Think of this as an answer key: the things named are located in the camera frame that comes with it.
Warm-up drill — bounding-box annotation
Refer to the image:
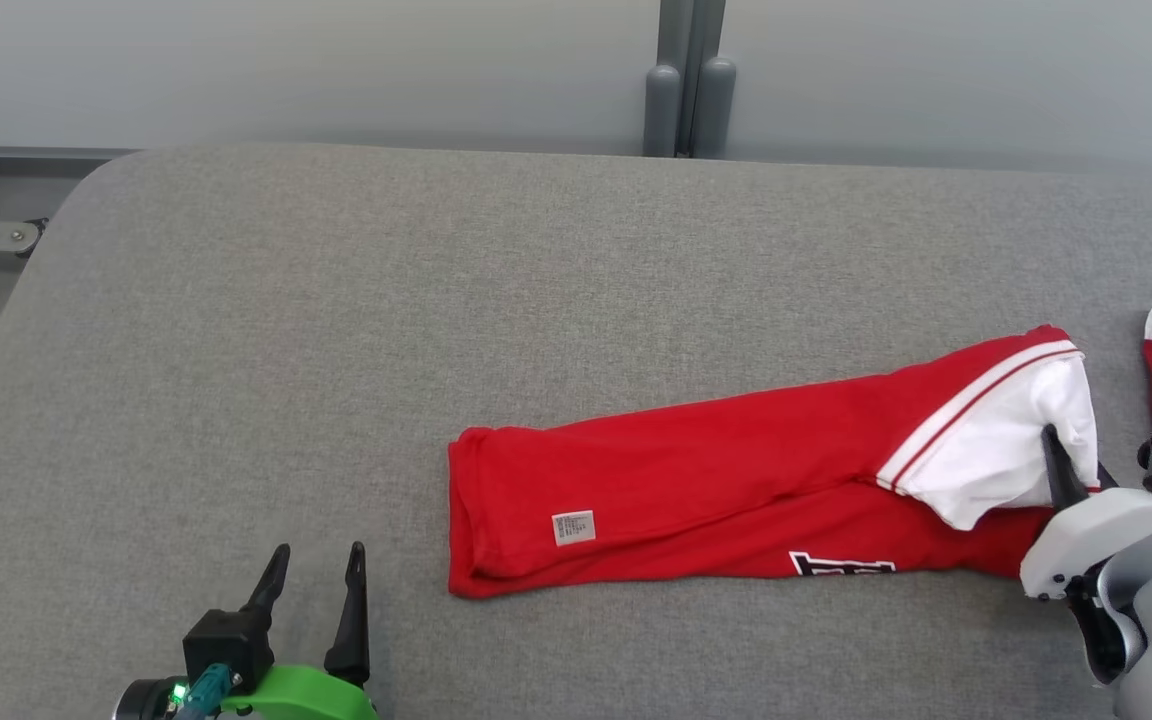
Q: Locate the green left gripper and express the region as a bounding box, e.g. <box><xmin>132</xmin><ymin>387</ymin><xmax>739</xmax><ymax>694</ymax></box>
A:
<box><xmin>219</xmin><ymin>541</ymin><xmax>380</xmax><ymax>720</ymax></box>

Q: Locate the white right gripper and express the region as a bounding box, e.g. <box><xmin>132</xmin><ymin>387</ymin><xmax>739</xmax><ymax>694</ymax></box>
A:
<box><xmin>1019</xmin><ymin>424</ymin><xmax>1152</xmax><ymax>602</ymax></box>

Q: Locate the red shirt with white sleeves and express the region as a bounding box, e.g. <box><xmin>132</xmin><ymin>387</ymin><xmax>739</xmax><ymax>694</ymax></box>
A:
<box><xmin>447</xmin><ymin>324</ymin><xmax>1102</xmax><ymax>601</ymax></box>

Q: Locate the teal left camera connector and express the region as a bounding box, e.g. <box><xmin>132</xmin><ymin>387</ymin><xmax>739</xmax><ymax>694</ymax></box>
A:
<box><xmin>171</xmin><ymin>662</ymin><xmax>242</xmax><ymax>720</ymax></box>

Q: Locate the grey partition wall post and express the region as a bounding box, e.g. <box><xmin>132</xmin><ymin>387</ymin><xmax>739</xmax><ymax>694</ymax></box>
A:
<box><xmin>643</xmin><ymin>0</ymin><xmax>738</xmax><ymax>160</ymax></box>

